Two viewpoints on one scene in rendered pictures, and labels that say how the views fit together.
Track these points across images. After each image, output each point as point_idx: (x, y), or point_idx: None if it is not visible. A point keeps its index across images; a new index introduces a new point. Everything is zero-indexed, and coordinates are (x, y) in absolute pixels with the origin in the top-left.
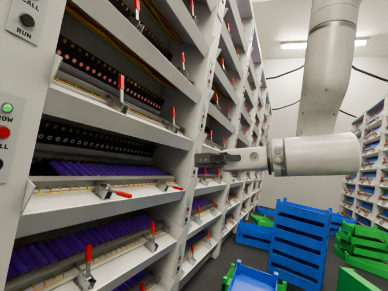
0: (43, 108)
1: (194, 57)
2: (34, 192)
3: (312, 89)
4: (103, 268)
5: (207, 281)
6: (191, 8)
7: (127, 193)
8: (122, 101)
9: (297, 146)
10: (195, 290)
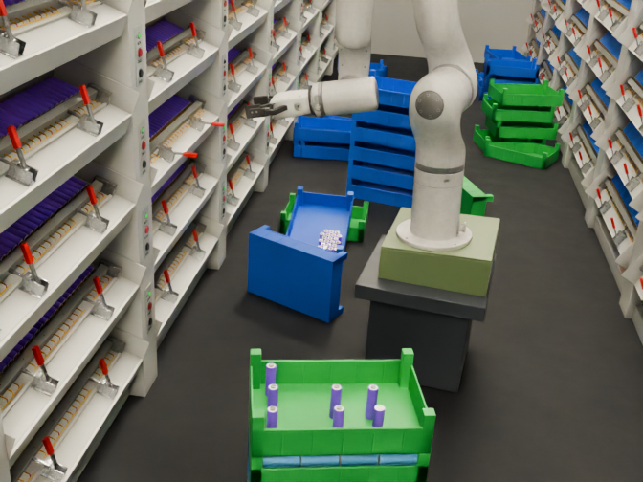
0: None
1: None
2: None
3: (341, 43)
4: (170, 218)
5: (258, 223)
6: None
7: (193, 153)
8: (166, 69)
9: (331, 95)
10: (244, 236)
